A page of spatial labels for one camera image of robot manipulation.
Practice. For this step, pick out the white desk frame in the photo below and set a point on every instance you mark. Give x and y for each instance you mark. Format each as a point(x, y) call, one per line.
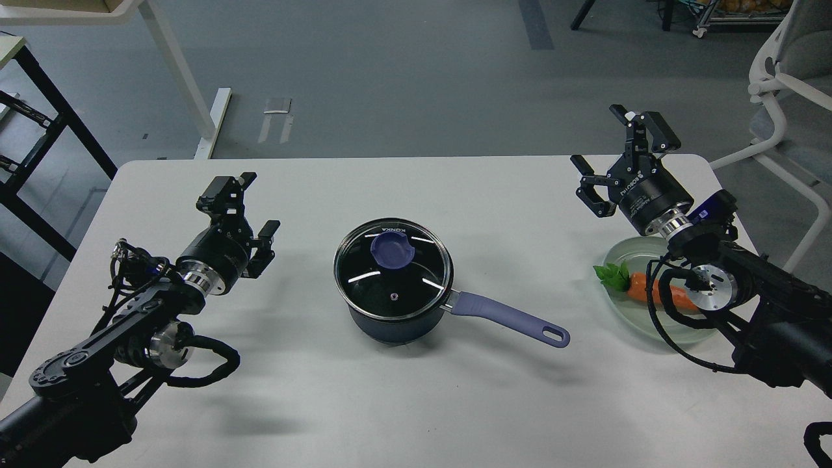
point(127, 75)

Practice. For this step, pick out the glass lid with purple knob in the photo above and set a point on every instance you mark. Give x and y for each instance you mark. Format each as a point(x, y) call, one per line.
point(392, 269)

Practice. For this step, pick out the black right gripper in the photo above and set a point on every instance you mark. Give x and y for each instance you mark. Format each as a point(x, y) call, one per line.
point(645, 189)

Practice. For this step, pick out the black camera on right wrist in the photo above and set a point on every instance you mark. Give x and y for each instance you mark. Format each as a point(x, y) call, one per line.
point(718, 209)

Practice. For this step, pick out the blue saucepan with purple handle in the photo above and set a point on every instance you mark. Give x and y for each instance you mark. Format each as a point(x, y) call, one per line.
point(464, 304)

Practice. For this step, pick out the white office chair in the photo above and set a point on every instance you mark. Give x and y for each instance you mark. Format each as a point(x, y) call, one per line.
point(790, 79)

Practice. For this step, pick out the clear glass bowl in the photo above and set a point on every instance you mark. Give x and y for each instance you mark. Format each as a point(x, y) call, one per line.
point(636, 252)

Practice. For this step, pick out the orange toy carrot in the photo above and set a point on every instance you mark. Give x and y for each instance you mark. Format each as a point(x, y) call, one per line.
point(618, 277)

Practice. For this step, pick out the black metal rack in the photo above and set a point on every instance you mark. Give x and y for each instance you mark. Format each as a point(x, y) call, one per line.
point(14, 48)

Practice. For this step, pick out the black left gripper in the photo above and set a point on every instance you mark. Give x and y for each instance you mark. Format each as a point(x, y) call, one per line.
point(227, 250)

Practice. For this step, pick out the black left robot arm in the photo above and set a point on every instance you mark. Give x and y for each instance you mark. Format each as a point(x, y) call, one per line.
point(86, 398)

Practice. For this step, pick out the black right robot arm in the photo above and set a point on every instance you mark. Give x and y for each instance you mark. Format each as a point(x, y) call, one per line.
point(778, 325)

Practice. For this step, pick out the metal cart in background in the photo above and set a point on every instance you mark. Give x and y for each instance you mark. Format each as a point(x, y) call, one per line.
point(737, 16)

